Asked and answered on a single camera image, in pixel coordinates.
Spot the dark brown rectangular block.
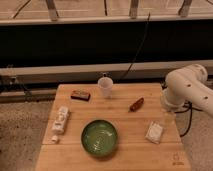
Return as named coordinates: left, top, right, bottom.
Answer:
left=71, top=90, right=90, bottom=101

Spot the brown sausage-shaped object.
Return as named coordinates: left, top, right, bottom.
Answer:
left=129, top=98, right=144, bottom=112

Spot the translucent plastic cup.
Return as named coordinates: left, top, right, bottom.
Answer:
left=98, top=77, right=113, bottom=98

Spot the green ceramic bowl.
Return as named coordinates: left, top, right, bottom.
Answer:
left=81, top=120, right=118, bottom=157

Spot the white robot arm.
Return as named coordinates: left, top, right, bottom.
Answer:
left=161, top=64, right=213, bottom=117

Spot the white wrapped packet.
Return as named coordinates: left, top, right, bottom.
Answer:
left=145, top=122, right=164, bottom=144

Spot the small white cap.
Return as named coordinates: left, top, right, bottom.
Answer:
left=51, top=135, right=59, bottom=143

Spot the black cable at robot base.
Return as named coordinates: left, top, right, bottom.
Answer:
left=174, top=101, right=203, bottom=138

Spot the white tube package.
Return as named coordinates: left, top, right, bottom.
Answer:
left=52, top=106, right=70, bottom=134

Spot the black hanging cable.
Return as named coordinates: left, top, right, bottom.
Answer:
left=117, top=12, right=152, bottom=83

